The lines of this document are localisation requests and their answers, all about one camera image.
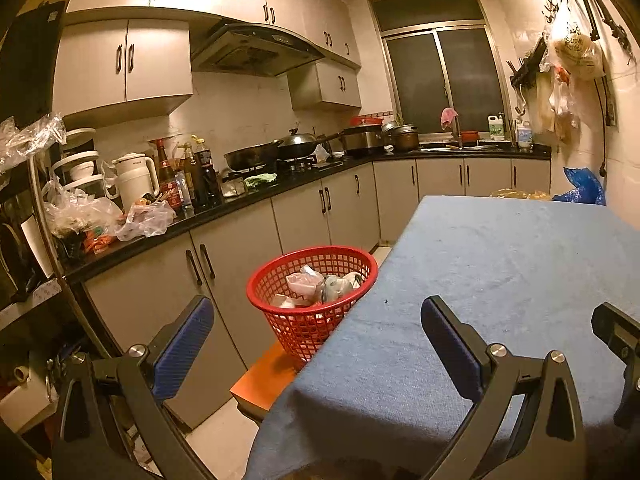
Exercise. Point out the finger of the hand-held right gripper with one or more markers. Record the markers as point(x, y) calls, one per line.
point(617, 335)

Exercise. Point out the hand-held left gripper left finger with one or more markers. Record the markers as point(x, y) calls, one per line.
point(185, 345)

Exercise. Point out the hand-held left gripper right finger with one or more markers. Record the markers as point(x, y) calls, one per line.
point(450, 350)

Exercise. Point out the red plastic mesh basket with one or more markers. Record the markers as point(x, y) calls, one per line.
point(280, 330)

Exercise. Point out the tissue pack with blue cartoon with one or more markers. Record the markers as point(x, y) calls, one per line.
point(342, 287)

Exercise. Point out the small white plastic bag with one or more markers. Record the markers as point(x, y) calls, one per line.
point(305, 282)

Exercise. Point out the orange wooden stool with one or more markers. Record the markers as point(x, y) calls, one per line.
point(260, 380)

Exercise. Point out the blue tablecloth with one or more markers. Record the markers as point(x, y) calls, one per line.
point(500, 260)

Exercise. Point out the crumpled clear plastic bags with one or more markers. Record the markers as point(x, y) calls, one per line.
point(145, 220)

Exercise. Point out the black kitchen countertop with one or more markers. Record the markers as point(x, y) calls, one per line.
point(235, 205)

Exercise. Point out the blue plastic bag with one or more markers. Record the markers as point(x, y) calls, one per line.
point(582, 187)

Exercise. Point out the metal shelf rack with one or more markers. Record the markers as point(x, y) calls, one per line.
point(55, 265)

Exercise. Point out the row of condiment bottles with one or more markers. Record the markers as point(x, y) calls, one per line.
point(202, 175)

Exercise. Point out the yellow plastic bag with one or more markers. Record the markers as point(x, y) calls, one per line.
point(520, 194)

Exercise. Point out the white electric kettle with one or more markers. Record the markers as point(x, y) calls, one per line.
point(132, 180)

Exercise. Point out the green cloth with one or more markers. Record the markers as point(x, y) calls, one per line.
point(260, 181)

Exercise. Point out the black frying pan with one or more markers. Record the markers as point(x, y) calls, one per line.
point(250, 157)

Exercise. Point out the stack of white bowls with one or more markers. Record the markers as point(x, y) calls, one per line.
point(80, 165)

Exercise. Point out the gas stove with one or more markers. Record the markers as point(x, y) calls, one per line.
point(300, 164)

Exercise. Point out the red basin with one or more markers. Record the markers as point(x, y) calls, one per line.
point(469, 136)

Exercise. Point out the steel faucet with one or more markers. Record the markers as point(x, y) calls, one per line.
point(457, 132)

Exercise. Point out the stacked steel pots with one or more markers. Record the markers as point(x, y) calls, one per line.
point(402, 137)

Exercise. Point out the white jug with blue label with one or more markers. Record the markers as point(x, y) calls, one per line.
point(523, 135)

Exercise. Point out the white bottle with green label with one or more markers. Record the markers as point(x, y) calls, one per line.
point(496, 129)

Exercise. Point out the silver electric cooker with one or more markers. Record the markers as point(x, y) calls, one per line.
point(362, 140)

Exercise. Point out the wok with steel lid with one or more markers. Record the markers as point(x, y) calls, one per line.
point(297, 145)

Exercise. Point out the pink cloth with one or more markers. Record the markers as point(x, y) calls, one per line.
point(449, 117)

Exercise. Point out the red bowl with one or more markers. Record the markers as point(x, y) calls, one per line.
point(366, 121)

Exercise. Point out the clear plastic bag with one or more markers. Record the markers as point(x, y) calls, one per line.
point(25, 140)

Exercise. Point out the dark kitchen window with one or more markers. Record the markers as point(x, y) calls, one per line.
point(425, 75)

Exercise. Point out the hanging plastic bags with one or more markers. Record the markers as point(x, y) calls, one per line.
point(580, 55)

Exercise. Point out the steel range hood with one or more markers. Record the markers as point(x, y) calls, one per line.
point(250, 50)

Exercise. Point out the black board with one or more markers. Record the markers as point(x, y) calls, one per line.
point(30, 70)

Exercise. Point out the wall socket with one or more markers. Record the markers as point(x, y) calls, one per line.
point(610, 112)

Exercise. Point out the black wall rack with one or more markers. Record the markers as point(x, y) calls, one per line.
point(525, 72)

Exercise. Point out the beige wall cabinets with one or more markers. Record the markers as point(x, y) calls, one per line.
point(150, 60)

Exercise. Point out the small hanging wall cabinet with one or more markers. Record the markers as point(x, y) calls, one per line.
point(332, 85)

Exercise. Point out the black hook rail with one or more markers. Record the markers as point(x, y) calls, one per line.
point(595, 5)

